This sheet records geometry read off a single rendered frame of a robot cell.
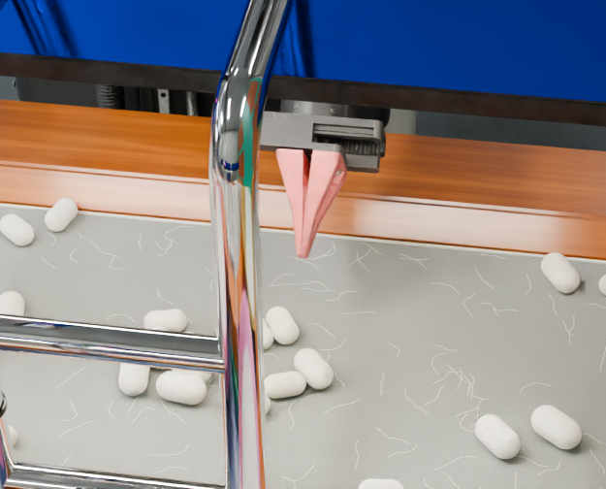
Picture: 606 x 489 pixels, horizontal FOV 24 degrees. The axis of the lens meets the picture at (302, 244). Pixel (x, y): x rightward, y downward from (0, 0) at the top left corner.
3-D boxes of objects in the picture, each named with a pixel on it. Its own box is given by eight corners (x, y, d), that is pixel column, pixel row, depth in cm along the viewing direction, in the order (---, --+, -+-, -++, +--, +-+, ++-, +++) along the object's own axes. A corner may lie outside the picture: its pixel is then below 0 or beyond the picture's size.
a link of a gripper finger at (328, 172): (330, 253, 100) (343, 124, 102) (231, 244, 101) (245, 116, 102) (337, 267, 107) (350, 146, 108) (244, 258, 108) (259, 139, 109)
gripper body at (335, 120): (379, 146, 101) (390, 46, 102) (239, 134, 102) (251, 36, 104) (384, 165, 108) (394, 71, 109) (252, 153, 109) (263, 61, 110)
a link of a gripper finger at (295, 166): (364, 256, 100) (376, 127, 101) (264, 246, 101) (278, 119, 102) (369, 270, 107) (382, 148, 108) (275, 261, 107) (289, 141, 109)
